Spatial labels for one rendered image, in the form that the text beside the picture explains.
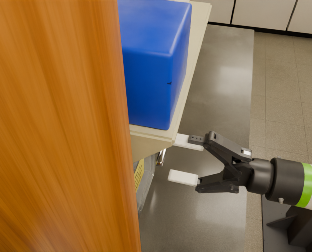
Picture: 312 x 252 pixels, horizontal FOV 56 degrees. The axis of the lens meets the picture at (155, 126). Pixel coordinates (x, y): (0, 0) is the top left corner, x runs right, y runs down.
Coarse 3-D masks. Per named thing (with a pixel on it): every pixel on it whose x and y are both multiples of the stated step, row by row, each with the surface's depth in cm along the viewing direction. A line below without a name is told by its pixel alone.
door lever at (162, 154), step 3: (162, 150) 66; (165, 150) 66; (159, 153) 66; (162, 153) 66; (165, 153) 66; (159, 156) 65; (162, 156) 65; (156, 159) 65; (159, 159) 64; (162, 159) 65; (156, 162) 64; (159, 162) 64; (162, 162) 64; (156, 165) 65; (159, 165) 64
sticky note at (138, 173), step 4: (140, 160) 65; (140, 164) 66; (140, 168) 67; (136, 172) 63; (140, 172) 67; (136, 176) 64; (140, 176) 68; (136, 180) 65; (140, 180) 69; (136, 184) 66; (136, 188) 67
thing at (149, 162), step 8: (144, 160) 69; (152, 160) 80; (136, 168) 63; (144, 168) 71; (152, 168) 83; (144, 176) 73; (152, 176) 86; (144, 184) 76; (136, 192) 68; (144, 192) 78; (136, 200) 69; (144, 200) 80
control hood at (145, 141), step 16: (192, 16) 46; (208, 16) 47; (192, 32) 43; (192, 48) 40; (192, 64) 37; (176, 112) 31; (144, 128) 30; (176, 128) 30; (144, 144) 30; (160, 144) 29
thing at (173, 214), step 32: (224, 32) 155; (224, 64) 135; (192, 96) 120; (224, 96) 120; (192, 128) 107; (224, 128) 107; (192, 160) 97; (160, 192) 89; (192, 192) 89; (160, 224) 82; (192, 224) 82; (224, 224) 82
